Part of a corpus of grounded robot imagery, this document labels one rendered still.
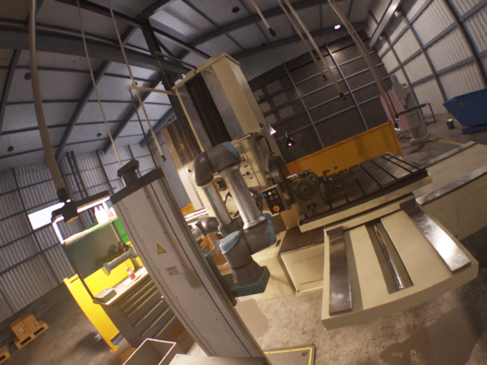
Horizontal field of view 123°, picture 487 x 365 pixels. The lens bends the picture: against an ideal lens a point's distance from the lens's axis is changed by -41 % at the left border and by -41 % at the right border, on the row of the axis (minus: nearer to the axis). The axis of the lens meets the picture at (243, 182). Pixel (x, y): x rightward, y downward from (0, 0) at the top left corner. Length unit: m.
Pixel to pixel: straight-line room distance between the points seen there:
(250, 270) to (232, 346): 0.47
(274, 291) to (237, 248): 1.85
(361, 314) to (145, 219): 1.19
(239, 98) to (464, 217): 2.97
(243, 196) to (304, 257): 1.57
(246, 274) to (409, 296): 0.87
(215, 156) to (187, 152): 2.22
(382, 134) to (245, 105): 2.80
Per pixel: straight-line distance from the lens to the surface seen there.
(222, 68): 3.05
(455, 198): 2.65
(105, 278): 3.83
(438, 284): 1.38
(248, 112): 2.84
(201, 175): 1.05
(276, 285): 2.76
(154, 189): 0.94
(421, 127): 8.30
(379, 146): 4.63
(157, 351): 2.46
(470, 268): 1.45
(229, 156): 1.03
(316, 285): 2.69
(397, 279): 1.45
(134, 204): 1.05
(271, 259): 2.55
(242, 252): 1.03
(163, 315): 2.99
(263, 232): 1.02
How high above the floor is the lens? 1.66
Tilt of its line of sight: 5 degrees down
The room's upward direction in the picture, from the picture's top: 25 degrees counter-clockwise
